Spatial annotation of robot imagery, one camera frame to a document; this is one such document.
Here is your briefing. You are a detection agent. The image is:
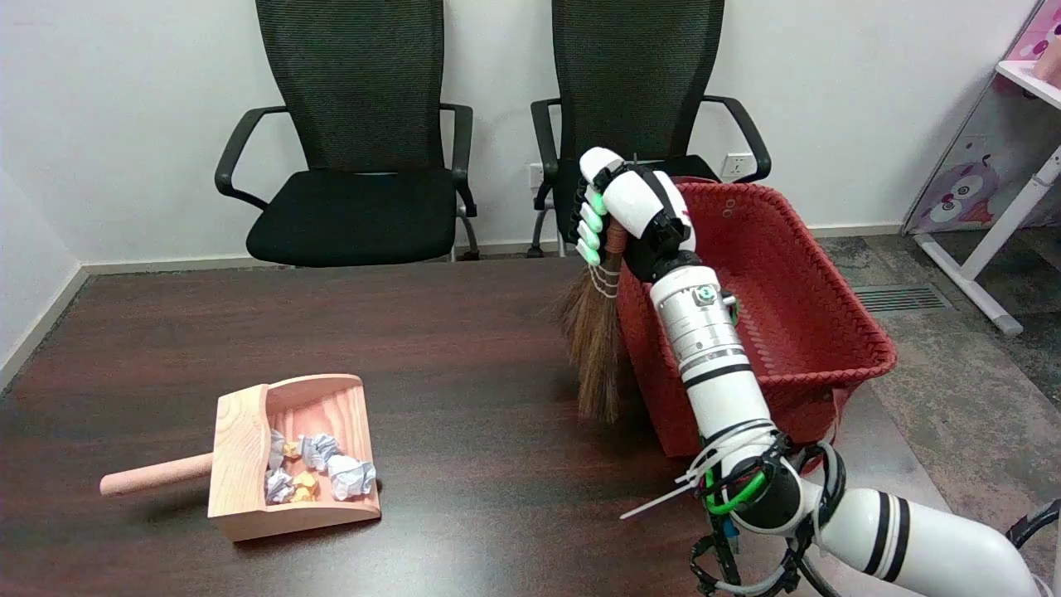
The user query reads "white desk leg frame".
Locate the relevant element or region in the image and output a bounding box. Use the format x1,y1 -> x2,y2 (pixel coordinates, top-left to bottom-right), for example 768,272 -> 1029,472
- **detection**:
913,60 -> 1061,337

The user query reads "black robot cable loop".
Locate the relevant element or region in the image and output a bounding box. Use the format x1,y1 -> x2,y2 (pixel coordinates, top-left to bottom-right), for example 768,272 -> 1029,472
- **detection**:
1005,498 -> 1061,550

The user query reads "small brown straw broom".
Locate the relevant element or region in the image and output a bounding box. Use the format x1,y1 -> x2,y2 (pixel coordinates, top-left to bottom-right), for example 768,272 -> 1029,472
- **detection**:
555,217 -> 635,425

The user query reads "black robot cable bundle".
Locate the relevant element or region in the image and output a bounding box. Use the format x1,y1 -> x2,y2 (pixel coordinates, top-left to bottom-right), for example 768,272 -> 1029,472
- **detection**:
690,442 -> 848,597

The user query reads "green robot elbow cable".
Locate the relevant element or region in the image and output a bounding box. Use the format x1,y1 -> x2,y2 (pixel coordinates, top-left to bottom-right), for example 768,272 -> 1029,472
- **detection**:
704,469 -> 768,516

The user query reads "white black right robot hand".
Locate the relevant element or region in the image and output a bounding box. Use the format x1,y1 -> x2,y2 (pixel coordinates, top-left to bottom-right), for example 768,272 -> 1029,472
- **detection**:
570,147 -> 702,284

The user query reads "pink cartoon desk panel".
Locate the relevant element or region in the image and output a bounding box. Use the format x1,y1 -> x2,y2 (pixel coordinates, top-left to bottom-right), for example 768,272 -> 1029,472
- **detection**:
902,0 -> 1061,235

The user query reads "black mesh office chair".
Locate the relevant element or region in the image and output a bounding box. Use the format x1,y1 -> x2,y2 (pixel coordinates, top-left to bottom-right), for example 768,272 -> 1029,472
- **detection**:
530,0 -> 773,258
215,0 -> 482,269

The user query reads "white zip tie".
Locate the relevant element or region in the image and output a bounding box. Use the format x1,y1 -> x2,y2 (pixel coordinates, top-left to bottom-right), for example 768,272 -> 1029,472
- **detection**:
619,419 -> 784,522

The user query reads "metal floor vent grille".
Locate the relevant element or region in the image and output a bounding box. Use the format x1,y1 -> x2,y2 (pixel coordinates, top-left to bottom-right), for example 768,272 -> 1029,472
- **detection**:
852,284 -> 955,314

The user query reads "red woven plastic basket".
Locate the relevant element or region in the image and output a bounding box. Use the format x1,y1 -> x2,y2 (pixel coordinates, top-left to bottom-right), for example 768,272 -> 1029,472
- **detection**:
615,177 -> 899,459

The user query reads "large white crumpled paper ball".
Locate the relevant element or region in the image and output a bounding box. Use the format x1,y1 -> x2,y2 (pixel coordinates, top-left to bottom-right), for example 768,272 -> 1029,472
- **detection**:
328,454 -> 377,502

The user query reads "wooden dustpan with handle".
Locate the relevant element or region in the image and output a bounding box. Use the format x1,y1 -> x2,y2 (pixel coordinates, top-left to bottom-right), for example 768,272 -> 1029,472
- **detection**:
99,374 -> 382,543

